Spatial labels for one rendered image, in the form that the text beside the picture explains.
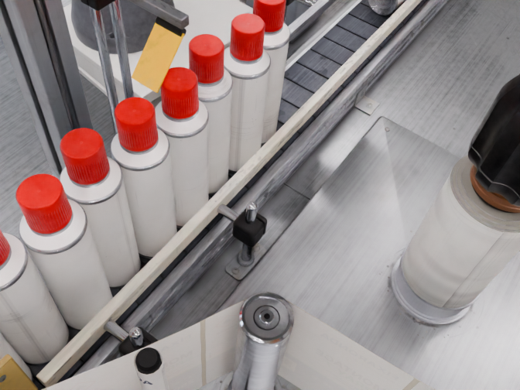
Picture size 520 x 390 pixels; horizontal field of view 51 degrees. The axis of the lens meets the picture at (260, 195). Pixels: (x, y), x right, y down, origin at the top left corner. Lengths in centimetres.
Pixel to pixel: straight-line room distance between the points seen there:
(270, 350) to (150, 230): 23
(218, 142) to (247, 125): 4
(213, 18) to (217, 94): 34
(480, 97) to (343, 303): 47
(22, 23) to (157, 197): 19
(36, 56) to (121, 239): 18
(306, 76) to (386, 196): 22
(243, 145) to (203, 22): 28
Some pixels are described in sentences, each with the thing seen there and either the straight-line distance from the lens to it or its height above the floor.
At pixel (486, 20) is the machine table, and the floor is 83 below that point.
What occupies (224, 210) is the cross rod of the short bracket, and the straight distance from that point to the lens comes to 61.
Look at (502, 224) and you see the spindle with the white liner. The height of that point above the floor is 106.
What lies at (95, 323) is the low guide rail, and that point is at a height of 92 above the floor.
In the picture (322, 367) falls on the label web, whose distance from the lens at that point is 46.
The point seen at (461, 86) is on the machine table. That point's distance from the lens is 96.
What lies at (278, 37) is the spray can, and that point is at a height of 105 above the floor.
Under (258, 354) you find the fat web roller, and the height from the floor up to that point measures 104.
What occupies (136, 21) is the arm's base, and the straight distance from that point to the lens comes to 81.
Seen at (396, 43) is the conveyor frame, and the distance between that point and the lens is 92.
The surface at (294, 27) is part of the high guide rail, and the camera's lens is 76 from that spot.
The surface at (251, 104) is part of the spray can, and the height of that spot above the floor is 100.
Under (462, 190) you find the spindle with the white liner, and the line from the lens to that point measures 48.
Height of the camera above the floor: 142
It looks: 54 degrees down
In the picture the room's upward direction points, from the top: 7 degrees clockwise
